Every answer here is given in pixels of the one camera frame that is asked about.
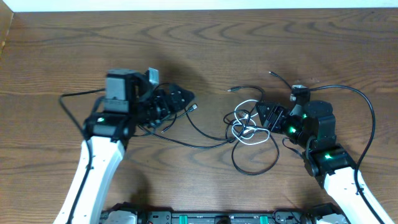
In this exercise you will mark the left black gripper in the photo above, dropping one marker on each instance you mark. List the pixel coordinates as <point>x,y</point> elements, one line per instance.
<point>170,107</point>

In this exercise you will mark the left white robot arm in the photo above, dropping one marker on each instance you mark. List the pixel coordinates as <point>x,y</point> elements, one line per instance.
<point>131,99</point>

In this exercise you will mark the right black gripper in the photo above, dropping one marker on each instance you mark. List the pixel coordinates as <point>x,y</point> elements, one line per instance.
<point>282,112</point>

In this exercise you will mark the cardboard box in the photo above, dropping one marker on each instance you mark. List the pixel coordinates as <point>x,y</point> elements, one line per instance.
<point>6,17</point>

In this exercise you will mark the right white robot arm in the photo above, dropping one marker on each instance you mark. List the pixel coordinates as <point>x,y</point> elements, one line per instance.
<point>312,127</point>

